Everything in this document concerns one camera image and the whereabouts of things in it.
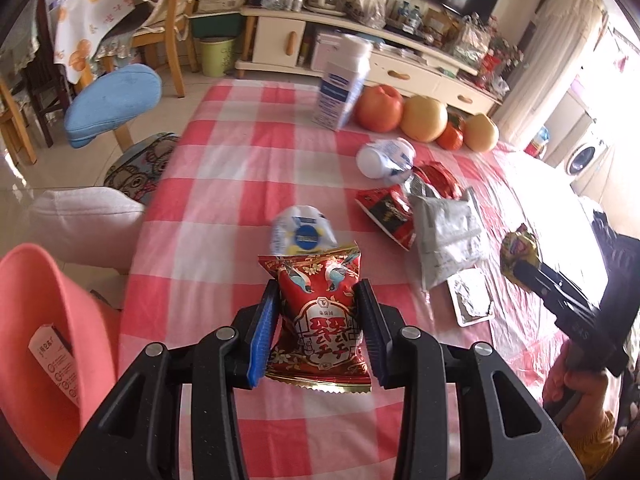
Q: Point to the pink plastic bin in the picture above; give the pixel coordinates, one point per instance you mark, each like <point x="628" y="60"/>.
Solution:
<point x="30" y="300"/>

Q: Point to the red black noodle wrapper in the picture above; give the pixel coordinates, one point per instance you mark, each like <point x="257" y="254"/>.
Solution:
<point x="390" y="212"/>

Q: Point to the red checked tablecloth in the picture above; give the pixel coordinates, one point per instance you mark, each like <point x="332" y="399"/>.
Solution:
<point x="225" y="185"/>

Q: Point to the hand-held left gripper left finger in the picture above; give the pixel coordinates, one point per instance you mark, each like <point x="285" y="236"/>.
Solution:
<point x="262" y="330"/>

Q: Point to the red gift packet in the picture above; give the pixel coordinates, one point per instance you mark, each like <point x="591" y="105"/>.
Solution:
<point x="492" y="67"/>

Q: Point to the brown cardboard box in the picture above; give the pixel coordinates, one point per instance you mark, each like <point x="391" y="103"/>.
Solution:
<point x="440" y="27"/>

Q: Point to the clear plastic bag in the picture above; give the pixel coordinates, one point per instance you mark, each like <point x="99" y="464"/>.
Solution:
<point x="367" y="2"/>

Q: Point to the cluster of small glass jars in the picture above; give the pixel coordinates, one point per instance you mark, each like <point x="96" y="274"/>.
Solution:
<point x="282" y="0"/>

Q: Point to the red patterned snack packet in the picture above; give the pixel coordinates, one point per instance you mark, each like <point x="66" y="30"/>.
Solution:
<point x="320" y="300"/>

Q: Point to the white washing machine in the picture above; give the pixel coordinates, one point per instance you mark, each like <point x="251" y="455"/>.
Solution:
<point x="587" y="160"/>

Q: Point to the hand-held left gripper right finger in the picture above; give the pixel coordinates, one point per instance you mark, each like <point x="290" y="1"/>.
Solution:
<point x="372" y="320"/>

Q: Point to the colourful candy wrapper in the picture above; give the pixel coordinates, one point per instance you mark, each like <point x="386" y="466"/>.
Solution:
<point x="520" y="247"/>

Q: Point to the large yellow pear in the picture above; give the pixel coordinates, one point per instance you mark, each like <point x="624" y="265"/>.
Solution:
<point x="425" y="120"/>

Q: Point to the small water bottle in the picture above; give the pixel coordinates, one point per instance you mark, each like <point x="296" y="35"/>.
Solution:
<point x="405" y="15"/>
<point x="416" y="16"/>

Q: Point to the silver foil tray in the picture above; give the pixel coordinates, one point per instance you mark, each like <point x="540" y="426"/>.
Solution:
<point x="470" y="297"/>

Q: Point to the white milk bottle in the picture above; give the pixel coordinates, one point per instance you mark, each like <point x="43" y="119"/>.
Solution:
<point x="337" y="90"/>

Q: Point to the orange tangerine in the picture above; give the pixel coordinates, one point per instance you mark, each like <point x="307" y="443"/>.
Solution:
<point x="450" y="138"/>
<point x="456" y="120"/>

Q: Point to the person's right hand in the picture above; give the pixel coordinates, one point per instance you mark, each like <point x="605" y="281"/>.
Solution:
<point x="592" y="387"/>

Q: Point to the person's right forearm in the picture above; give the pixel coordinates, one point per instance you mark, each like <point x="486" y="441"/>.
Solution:
<point x="595" y="435"/>

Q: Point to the fruit print cloth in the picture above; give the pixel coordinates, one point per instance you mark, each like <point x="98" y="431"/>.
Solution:
<point x="90" y="25"/>

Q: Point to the clear bag of goods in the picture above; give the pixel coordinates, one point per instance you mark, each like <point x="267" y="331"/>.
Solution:
<point x="472" y="40"/>

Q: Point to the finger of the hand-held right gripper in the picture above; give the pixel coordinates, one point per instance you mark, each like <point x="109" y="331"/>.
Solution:
<point x="565" y="312"/>
<point x="555" y="280"/>

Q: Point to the white curtain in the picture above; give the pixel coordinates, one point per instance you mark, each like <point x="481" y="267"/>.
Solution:
<point x="545" y="60"/>

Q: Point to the white pouch blue yellow label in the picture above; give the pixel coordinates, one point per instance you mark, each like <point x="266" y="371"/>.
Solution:
<point x="302" y="230"/>

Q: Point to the white cushion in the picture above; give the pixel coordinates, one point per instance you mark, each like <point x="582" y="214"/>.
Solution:
<point x="85" y="225"/>

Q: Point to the grey wet wipes packet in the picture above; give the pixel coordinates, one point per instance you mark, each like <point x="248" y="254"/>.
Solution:
<point x="445" y="235"/>

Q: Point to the blue chair back cushion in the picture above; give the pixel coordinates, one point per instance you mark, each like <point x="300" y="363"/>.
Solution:
<point x="110" y="105"/>

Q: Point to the light wooden chair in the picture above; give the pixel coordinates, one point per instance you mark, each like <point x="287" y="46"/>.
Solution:
<point x="172" y="25"/>

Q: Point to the dark wooden chair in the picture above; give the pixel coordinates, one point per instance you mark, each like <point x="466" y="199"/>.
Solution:
<point x="47" y="85"/>

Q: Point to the bear print seat cushion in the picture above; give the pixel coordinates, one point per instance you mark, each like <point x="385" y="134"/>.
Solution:
<point x="142" y="165"/>

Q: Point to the small yellow pear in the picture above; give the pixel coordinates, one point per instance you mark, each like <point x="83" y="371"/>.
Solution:
<point x="481" y="133"/>

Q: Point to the green waste bin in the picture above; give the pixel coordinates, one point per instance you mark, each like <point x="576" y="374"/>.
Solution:
<point x="217" y="57"/>

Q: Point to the white television cabinet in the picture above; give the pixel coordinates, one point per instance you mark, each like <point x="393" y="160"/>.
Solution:
<point x="270" y="40"/>

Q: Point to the red apple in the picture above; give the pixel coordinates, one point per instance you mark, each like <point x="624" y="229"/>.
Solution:
<point x="380" y="110"/>

